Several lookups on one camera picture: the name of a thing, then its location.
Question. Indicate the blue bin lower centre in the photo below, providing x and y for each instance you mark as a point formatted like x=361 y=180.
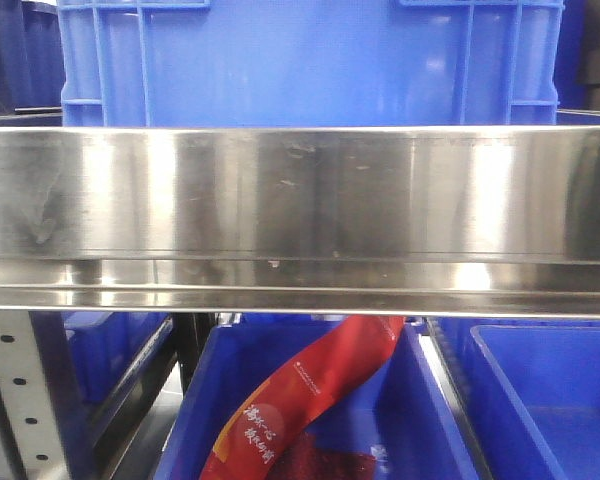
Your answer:
x=399 y=417

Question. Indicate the blue bin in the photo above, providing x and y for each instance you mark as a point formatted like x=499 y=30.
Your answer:
x=399 y=417
x=531 y=389
x=103 y=345

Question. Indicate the blue bin lower left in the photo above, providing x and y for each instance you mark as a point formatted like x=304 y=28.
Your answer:
x=103 y=345

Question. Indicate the blue bin lower right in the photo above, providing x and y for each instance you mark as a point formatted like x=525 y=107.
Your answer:
x=531 y=389

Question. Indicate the red printed snack bag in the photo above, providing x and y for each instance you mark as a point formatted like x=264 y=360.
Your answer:
x=313 y=380

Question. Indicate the large blue plastic crate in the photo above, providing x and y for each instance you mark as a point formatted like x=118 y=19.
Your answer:
x=309 y=63

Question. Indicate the perforated metal shelf upright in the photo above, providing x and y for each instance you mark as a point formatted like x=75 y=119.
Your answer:
x=29 y=436

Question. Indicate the stainless steel shelf rail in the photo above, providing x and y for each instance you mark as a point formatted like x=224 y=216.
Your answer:
x=467 y=221

